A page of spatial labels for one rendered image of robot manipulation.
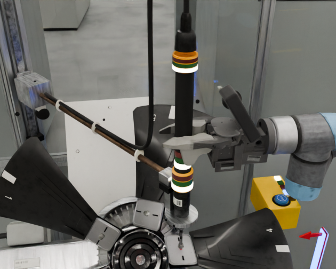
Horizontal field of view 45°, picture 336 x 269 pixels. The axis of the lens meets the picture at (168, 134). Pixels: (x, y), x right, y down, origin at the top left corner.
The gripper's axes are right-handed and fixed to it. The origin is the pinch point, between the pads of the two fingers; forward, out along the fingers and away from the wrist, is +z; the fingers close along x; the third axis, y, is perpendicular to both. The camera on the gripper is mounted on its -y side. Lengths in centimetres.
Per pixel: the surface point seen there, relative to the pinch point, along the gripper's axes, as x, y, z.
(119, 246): -3.5, 24.3, 10.6
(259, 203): 29, 46, -34
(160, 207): 4.1, 21.5, 1.0
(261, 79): 70, 22, -47
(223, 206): 70, 83, -37
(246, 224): 5.1, 30.6, -20.2
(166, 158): 11.3, 13.3, -1.4
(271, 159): 70, 59, -56
